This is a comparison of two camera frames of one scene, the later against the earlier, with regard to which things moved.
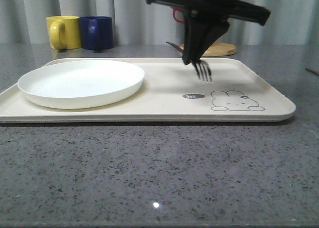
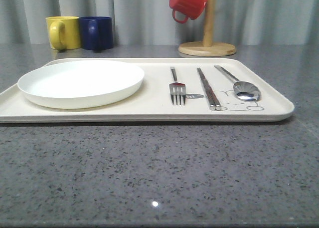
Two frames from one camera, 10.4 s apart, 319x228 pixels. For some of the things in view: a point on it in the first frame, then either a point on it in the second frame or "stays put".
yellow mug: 64,32 stays put
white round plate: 80,84 stays put
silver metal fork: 201,67 to 177,85
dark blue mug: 96,33 stays put
